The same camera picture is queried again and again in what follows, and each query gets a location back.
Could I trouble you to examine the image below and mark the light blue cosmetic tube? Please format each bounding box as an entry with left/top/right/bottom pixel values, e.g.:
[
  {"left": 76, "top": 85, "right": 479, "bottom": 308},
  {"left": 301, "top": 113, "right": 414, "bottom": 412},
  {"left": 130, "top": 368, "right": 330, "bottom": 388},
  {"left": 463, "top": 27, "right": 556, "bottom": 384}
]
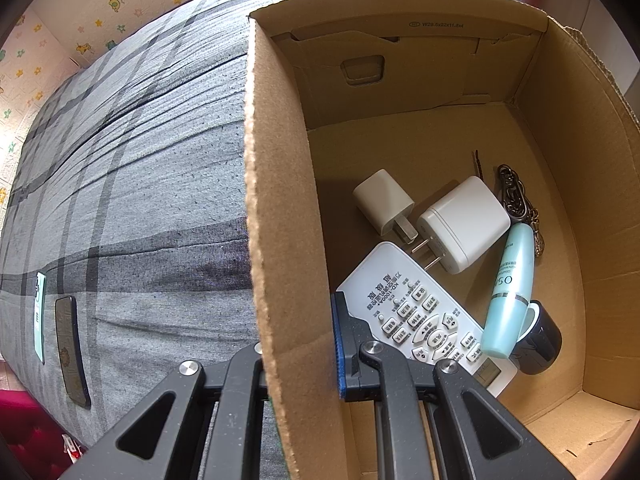
[{"left": 480, "top": 223, "right": 535, "bottom": 359}]

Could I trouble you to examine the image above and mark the keychain with keys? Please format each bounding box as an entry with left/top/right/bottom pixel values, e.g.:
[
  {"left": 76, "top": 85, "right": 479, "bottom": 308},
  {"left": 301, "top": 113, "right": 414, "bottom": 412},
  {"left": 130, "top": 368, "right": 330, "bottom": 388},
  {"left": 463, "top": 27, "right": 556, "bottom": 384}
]
[{"left": 496, "top": 164, "right": 544, "bottom": 259}]

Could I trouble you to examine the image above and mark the white green card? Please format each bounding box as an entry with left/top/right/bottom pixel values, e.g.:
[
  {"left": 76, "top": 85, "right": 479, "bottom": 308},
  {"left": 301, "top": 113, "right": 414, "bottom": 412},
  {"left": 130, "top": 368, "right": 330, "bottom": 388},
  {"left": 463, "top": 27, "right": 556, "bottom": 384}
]
[{"left": 34, "top": 272, "right": 46, "bottom": 363}]

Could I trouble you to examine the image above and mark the small white charger plug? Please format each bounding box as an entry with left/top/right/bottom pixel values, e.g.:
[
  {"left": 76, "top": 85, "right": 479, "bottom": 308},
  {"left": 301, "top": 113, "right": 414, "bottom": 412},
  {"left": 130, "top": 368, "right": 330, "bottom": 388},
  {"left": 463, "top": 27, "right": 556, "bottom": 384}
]
[{"left": 352, "top": 169, "right": 418, "bottom": 244}]

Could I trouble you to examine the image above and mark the brown cardboard box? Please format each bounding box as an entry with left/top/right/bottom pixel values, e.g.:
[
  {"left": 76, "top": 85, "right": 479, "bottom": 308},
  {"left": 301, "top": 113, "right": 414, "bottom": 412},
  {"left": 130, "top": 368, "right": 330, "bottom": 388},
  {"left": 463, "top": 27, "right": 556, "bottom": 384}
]
[{"left": 244, "top": 0, "right": 639, "bottom": 479}]

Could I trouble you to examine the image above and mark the cream wardrobe cabinet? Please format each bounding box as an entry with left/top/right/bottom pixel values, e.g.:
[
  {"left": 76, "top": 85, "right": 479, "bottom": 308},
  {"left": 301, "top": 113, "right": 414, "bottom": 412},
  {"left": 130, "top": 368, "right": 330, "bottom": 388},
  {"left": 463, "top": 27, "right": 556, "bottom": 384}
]
[{"left": 540, "top": 0, "right": 639, "bottom": 115}]

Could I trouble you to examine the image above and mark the white remote control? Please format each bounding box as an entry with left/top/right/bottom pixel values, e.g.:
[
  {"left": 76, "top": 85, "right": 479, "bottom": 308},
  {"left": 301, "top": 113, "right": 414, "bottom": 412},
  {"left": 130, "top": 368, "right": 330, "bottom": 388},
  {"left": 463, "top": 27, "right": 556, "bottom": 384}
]
[{"left": 337, "top": 242, "right": 518, "bottom": 396}]

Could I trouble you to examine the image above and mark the grey plaid bed sheet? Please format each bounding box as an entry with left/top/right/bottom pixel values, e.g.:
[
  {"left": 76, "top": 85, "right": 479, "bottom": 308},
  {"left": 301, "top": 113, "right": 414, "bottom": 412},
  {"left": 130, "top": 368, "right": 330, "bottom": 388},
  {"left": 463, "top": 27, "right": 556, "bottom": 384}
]
[{"left": 0, "top": 0, "right": 522, "bottom": 480}]

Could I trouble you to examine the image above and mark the large white charger plug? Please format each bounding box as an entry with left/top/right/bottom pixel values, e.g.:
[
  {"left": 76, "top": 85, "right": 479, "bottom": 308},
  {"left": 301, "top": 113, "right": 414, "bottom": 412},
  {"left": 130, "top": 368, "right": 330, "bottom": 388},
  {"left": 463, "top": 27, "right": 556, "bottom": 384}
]
[{"left": 416, "top": 176, "right": 511, "bottom": 274}]

